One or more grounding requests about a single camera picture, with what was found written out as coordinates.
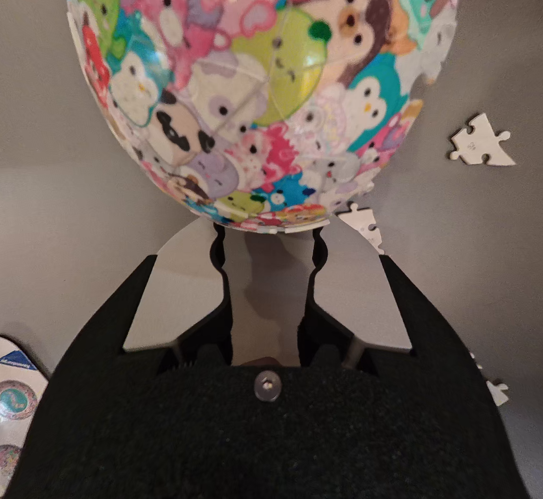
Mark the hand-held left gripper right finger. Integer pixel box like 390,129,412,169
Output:
297,221,413,370

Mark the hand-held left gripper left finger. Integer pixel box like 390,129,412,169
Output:
122,219,233,370

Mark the colourful puzzle ball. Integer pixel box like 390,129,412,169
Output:
64,0,463,234

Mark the white printed sheet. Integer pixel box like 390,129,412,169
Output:
0,335,49,487

